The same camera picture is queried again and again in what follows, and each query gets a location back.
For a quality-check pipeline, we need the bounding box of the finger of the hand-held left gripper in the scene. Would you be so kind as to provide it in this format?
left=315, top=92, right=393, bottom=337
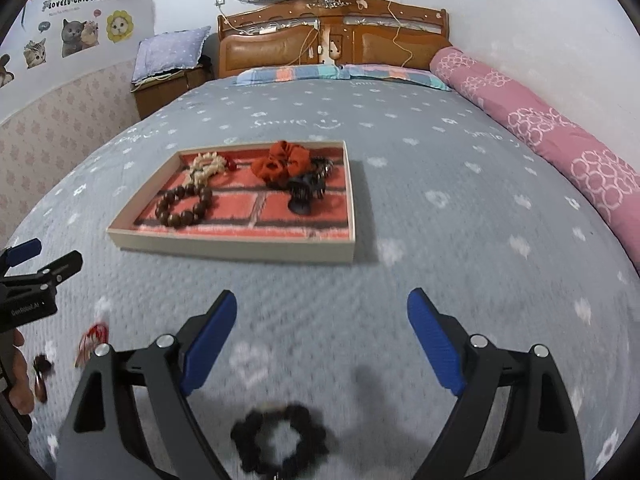
left=0, top=239, right=43, bottom=275
left=27, top=250, right=84, bottom=292

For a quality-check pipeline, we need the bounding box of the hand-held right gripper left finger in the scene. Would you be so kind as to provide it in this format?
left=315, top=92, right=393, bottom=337
left=56, top=289, right=239, bottom=480

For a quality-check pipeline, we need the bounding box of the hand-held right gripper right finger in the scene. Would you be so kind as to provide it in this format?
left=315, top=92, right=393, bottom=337
left=406, top=287, right=586, bottom=480

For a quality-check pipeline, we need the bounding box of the brown pendant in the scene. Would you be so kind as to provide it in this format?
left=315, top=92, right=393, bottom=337
left=32, top=354, right=52, bottom=404

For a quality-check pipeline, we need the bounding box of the hair tie with red beads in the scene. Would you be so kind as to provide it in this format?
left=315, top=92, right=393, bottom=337
left=75, top=324, right=110, bottom=367

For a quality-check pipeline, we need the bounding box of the black scrunchie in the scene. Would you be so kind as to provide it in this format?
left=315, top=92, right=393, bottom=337
left=231, top=402, right=329, bottom=477

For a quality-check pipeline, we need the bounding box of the wooden bead bracelet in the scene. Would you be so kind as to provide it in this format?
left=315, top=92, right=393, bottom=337
left=155, top=183, right=214, bottom=228

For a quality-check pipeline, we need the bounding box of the wooden tray with brick lining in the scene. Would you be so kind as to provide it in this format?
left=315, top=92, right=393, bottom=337
left=106, top=139, right=357, bottom=265

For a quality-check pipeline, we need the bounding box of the black hair claw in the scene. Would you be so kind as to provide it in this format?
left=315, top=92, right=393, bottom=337
left=286, top=172, right=328, bottom=215

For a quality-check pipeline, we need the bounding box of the cream scrunchie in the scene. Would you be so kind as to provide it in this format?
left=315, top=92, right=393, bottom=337
left=186, top=150, right=232, bottom=186

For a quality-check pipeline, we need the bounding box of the red scrunchie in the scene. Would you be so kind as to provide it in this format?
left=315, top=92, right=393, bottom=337
left=250, top=140, right=314, bottom=187

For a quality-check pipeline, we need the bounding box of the person's left hand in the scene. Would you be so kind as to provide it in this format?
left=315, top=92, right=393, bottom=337
left=9, top=330, right=35, bottom=415

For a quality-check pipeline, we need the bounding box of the grey flower print bedspread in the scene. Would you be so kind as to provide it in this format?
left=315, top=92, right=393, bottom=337
left=10, top=77, right=640, bottom=480

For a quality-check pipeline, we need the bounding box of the wooden nightstand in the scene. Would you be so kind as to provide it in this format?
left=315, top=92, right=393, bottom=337
left=131, top=65, right=213, bottom=121

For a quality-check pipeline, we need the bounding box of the pink rolled quilt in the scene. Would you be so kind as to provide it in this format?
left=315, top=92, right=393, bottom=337
left=429, top=46, right=640, bottom=262

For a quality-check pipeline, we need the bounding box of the lilac dotted pillow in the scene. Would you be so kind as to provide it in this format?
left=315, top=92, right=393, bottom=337
left=131, top=26, right=212, bottom=84

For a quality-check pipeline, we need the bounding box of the plaid pillow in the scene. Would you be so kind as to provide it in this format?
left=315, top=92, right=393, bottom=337
left=236, top=64, right=346, bottom=86
left=342, top=63, right=451, bottom=92

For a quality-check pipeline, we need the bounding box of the wooden headboard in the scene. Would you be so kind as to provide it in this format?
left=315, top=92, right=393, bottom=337
left=216, top=0, right=451, bottom=80

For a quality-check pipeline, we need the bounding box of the tabby kitten wall sticker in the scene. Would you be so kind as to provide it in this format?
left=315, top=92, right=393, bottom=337
left=23, top=38, right=49, bottom=67

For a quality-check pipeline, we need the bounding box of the grey cat wall sticker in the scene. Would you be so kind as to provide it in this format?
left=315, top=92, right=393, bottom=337
left=61, top=18, right=101, bottom=59

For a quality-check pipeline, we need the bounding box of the sunflower cat wall sticker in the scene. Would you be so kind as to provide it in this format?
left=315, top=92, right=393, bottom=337
left=106, top=9, right=136, bottom=44

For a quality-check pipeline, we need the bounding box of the lettering wall sticker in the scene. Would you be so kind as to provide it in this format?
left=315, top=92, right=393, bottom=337
left=42, top=0, right=121, bottom=14

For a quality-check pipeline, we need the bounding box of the orange cable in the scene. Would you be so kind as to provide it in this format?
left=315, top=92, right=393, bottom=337
left=387, top=2, right=417, bottom=69
left=295, top=24, right=322, bottom=67

